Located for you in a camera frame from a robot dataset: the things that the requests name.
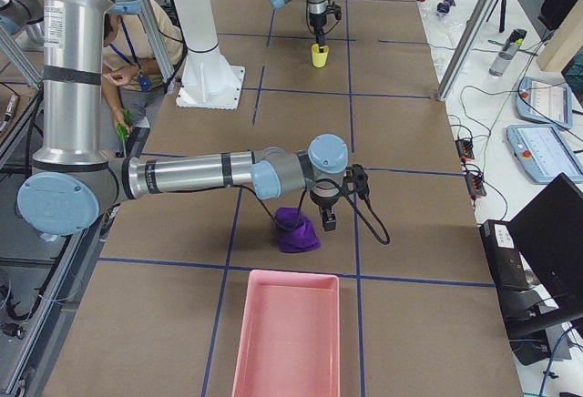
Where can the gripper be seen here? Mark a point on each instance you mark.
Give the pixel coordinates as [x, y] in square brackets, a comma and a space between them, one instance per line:
[324, 204]
[318, 20]

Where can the yellow plastic cup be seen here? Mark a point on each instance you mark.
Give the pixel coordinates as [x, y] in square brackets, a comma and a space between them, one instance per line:
[319, 55]

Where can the purple cloth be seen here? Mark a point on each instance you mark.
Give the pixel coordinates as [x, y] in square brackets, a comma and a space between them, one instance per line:
[296, 231]

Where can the black box device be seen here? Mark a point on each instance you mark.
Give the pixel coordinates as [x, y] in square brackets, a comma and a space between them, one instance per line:
[504, 260]

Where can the pink plastic tray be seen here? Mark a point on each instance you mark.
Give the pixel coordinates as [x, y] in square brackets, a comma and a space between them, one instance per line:
[290, 336]

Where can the near orange connector block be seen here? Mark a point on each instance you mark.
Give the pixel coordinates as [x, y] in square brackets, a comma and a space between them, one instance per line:
[475, 184]

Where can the orange connector block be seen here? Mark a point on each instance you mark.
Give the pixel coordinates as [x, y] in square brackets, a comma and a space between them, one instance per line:
[464, 147]
[475, 184]

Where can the far orange connector block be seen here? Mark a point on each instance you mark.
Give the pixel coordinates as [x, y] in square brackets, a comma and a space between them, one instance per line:
[464, 147]

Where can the clear water bottle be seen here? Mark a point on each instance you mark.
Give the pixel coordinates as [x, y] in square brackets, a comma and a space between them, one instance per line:
[507, 52]

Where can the seated person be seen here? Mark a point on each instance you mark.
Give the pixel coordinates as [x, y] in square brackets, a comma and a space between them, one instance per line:
[131, 78]

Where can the black monitor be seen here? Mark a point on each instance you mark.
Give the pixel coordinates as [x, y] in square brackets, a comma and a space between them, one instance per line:
[548, 233]

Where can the near teach pendant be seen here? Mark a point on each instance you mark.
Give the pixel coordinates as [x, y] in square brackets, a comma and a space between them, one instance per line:
[543, 153]

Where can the teach pendant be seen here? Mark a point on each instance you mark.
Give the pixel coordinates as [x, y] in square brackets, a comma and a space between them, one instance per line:
[542, 102]
[543, 153]

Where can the far teach pendant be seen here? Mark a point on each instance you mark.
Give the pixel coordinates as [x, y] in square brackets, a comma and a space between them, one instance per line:
[542, 102]

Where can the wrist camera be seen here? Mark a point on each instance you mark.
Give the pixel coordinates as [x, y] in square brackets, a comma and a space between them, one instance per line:
[335, 10]
[355, 181]

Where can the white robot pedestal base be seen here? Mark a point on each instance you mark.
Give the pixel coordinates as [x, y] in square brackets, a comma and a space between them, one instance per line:
[208, 80]

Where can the aluminium frame post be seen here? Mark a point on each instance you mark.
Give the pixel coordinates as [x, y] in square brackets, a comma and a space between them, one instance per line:
[464, 47]

